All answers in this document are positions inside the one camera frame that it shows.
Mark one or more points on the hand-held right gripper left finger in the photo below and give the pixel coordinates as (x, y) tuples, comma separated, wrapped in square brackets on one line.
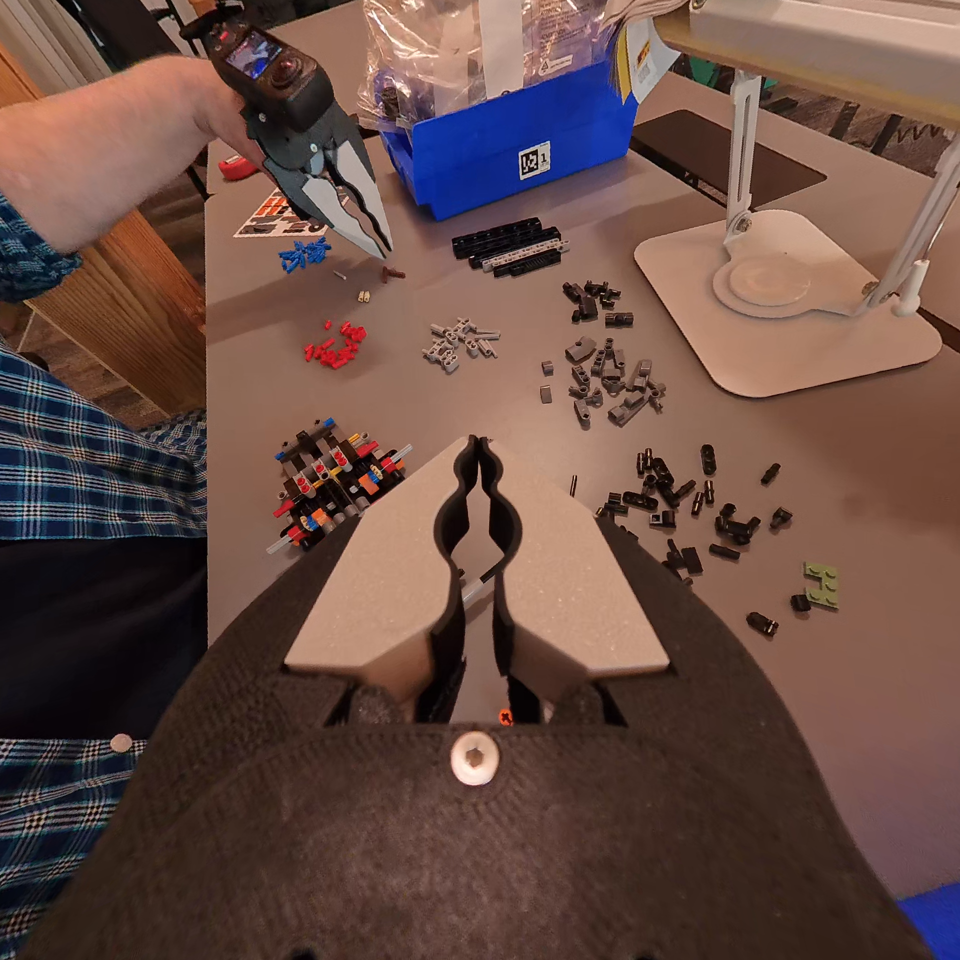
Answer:
[(375, 600)]

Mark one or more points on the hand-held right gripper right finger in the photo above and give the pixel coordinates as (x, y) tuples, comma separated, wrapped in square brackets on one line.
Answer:
[(577, 600)]

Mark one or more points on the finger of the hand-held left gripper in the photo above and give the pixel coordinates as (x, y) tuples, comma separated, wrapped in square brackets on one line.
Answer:
[(326, 202), (360, 169)]

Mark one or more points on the pile of light grey connectors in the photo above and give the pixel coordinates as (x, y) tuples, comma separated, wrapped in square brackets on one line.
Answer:
[(457, 345)]

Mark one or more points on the person's left forearm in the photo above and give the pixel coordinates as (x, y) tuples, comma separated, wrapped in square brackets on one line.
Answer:
[(97, 150)]

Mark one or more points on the pile of blue lego pins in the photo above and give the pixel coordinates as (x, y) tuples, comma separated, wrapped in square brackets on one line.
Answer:
[(304, 255)]

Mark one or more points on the lego sticker sheet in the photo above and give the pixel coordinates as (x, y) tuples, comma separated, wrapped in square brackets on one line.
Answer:
[(262, 221)]

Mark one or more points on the white lego axle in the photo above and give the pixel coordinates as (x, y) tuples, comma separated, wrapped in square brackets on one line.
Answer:
[(480, 585)]

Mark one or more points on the partly built lego model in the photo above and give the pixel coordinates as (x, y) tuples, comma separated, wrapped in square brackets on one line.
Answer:
[(337, 480)]

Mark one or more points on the scatter of black lego pins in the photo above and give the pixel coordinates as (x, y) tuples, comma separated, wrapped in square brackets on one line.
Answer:
[(664, 480)]

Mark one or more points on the pile of red lego pins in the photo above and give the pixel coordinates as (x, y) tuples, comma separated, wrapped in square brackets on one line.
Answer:
[(337, 352)]

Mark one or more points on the light grey lego beam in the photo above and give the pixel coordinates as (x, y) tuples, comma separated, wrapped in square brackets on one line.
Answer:
[(532, 255)]

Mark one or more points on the black lego beam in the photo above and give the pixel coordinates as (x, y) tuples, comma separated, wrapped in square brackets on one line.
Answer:
[(532, 268)]

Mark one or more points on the green lego plate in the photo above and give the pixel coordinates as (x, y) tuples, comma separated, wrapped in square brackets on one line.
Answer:
[(823, 585)]

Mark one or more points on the person's left hand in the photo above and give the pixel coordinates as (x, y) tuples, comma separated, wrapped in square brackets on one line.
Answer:
[(217, 105)]

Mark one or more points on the small red object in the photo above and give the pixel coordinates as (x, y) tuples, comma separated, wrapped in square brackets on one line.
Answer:
[(238, 168)]

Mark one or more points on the blue plastic bin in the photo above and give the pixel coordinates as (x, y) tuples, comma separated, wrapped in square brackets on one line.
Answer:
[(465, 165)]

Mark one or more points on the clear plastic parts bag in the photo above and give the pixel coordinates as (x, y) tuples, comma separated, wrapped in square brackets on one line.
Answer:
[(555, 37), (420, 60)]

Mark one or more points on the pile of dark grey pieces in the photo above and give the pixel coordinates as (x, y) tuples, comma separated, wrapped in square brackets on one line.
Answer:
[(615, 382)]

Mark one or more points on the pile of black angled connectors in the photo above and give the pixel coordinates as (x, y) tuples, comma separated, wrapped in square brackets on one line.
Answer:
[(596, 300)]

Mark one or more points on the dark garment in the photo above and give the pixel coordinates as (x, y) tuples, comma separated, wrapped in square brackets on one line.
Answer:
[(90, 637)]

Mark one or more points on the instruction booklet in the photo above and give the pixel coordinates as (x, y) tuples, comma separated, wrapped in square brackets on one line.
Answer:
[(637, 52)]

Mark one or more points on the person in plaid shirt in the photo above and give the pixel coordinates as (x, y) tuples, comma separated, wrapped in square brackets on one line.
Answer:
[(75, 465)]

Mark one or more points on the white lamp base stand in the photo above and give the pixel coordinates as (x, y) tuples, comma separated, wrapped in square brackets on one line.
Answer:
[(810, 352)]

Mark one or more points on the blue plastic object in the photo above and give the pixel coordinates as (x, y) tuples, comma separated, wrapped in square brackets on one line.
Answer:
[(934, 926)]

